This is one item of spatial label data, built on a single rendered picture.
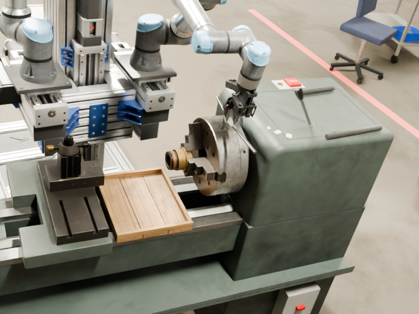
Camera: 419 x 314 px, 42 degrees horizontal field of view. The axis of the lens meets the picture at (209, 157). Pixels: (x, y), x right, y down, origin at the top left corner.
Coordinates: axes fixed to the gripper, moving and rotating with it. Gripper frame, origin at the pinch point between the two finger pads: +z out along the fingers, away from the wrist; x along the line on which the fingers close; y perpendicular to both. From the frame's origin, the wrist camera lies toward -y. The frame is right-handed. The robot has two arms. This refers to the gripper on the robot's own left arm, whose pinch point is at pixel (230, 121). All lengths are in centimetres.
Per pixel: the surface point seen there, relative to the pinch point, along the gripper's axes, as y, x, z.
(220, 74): -231, 135, 176
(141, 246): 18, -32, 46
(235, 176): 11.7, 2.5, 17.7
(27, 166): -26, -68, 42
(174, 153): -3.5, -17.2, 18.4
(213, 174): 9.5, -5.7, 18.0
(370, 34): -216, 274, 122
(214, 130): -2.4, -3.9, 6.4
